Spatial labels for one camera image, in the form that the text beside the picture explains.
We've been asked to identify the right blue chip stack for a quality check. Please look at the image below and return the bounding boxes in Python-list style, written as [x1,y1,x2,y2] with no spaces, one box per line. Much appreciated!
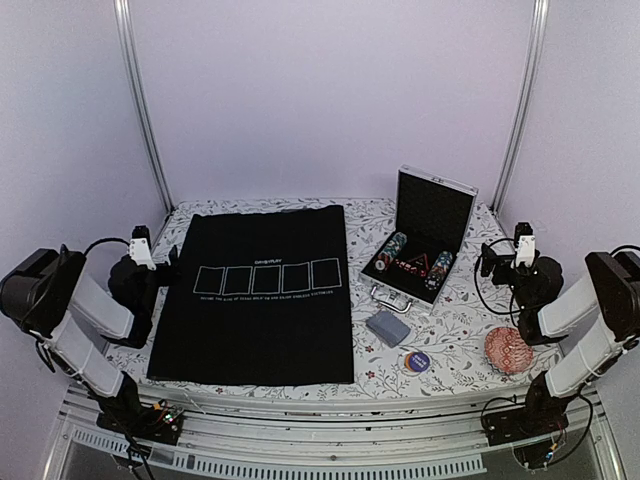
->
[424,251,453,291]

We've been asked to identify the aluminium frame post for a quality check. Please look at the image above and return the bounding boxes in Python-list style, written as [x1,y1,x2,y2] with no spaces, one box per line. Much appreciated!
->
[491,0,550,216]
[113,0,175,214]

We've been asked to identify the aluminium poker chip case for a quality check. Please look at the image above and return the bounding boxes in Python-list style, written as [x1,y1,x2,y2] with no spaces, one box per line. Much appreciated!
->
[360,165,478,314]

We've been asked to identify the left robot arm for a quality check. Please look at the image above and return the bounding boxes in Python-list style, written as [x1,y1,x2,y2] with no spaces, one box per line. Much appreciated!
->
[1,247,182,437]

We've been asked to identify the red black chip row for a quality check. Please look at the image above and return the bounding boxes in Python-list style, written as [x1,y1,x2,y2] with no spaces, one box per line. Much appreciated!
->
[394,253,430,278]

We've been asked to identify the purple small blind button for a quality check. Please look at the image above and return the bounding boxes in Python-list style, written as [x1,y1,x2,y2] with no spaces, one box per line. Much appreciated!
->
[404,351,431,373]

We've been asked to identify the right aluminium frame post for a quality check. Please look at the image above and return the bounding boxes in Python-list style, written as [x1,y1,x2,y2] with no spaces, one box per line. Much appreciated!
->
[491,0,550,216]

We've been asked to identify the black poker playing mat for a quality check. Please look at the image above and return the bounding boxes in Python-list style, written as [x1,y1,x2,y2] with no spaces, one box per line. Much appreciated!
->
[147,205,354,387]

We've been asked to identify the left aluminium frame post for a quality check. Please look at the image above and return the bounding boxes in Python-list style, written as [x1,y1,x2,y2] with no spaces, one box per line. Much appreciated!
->
[113,0,175,214]

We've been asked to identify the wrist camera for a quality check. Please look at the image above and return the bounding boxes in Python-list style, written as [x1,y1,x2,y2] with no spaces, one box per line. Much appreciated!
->
[514,222,536,273]
[128,225,156,271]

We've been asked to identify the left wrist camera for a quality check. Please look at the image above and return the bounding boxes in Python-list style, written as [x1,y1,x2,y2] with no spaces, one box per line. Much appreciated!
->
[128,225,156,271]

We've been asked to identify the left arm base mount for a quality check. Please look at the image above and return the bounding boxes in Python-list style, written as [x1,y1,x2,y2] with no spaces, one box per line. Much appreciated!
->
[96,399,184,446]

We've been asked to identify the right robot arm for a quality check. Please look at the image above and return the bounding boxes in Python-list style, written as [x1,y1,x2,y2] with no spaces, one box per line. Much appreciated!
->
[479,245,639,445]

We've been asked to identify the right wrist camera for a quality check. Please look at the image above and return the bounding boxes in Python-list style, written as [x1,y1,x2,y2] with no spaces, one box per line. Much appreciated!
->
[514,222,536,273]

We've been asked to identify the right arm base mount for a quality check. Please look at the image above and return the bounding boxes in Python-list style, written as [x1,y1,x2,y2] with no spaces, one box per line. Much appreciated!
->
[480,397,568,470]

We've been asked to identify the left teal chip stack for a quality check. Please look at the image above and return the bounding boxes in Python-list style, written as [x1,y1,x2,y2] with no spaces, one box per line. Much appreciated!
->
[376,232,408,270]

